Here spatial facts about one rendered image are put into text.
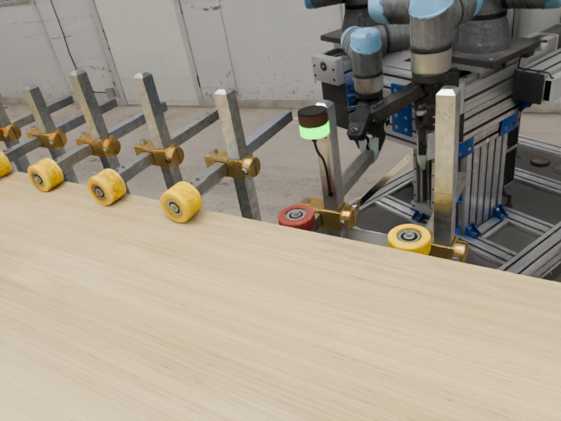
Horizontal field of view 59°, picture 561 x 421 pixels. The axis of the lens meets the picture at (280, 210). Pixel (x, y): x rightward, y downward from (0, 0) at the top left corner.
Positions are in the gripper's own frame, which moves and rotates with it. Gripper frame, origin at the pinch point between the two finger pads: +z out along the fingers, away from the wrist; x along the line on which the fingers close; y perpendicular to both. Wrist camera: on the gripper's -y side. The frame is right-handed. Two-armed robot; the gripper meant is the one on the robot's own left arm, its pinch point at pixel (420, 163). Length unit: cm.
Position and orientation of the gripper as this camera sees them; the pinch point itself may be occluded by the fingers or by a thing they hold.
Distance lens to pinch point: 111.3
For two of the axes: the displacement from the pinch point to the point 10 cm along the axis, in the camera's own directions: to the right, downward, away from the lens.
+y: 9.7, -0.3, -2.3
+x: 1.8, -5.5, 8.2
